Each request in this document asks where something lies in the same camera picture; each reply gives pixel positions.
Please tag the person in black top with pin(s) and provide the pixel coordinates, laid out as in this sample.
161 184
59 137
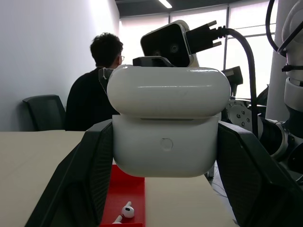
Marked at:
87 101

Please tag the white earbuds case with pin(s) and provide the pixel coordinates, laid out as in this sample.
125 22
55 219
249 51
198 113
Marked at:
165 99

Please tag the dark office chair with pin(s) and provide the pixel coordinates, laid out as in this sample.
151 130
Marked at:
46 111

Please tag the silver robot body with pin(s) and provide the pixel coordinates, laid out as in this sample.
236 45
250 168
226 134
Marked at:
293 47

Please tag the ceiling light strip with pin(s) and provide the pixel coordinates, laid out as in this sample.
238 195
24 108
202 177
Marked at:
165 3

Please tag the red tray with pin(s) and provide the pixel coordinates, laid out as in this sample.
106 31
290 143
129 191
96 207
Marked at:
125 186

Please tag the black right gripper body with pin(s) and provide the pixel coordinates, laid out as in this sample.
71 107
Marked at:
151 61

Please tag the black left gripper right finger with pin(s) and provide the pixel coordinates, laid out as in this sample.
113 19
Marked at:
251 175

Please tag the white earbud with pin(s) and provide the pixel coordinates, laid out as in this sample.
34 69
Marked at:
128 211
117 220

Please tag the black monitor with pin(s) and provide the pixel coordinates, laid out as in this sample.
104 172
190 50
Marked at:
233 76

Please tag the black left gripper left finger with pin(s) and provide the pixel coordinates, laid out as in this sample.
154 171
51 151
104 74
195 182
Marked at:
78 170

